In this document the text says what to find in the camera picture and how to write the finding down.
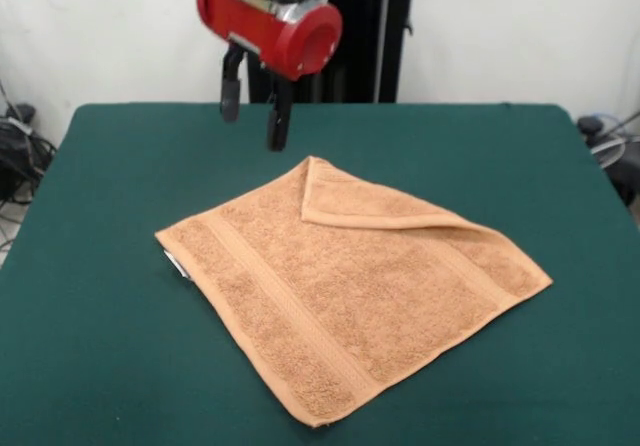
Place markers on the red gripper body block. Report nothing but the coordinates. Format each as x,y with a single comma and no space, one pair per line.
280,36

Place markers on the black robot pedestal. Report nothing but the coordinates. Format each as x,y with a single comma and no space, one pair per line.
360,66

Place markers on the black round floor foot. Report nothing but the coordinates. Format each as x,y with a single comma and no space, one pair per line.
591,125

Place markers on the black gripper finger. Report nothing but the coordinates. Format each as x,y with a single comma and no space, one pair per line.
277,121
231,91

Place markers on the dark green table cloth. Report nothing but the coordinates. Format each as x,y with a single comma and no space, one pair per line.
100,341

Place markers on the tan terry towel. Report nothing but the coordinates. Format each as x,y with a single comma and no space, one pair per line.
350,291

